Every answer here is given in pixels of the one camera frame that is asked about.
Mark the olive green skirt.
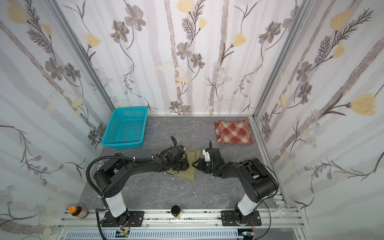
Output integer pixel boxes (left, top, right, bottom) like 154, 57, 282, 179
167, 150, 202, 181

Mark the red plaid wool skirt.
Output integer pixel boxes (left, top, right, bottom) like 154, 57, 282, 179
215, 120, 253, 145

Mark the black knob jar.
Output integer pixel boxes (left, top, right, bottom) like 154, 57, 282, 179
171, 205, 182, 220

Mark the teal plastic basket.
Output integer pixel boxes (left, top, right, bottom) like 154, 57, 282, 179
101, 107, 148, 150

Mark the orange capped bottle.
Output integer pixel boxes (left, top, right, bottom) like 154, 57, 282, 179
68, 206, 88, 219

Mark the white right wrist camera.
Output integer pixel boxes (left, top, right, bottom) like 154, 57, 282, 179
202, 149, 211, 162

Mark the aluminium front rail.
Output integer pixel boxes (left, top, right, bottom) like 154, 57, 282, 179
53, 208, 310, 240

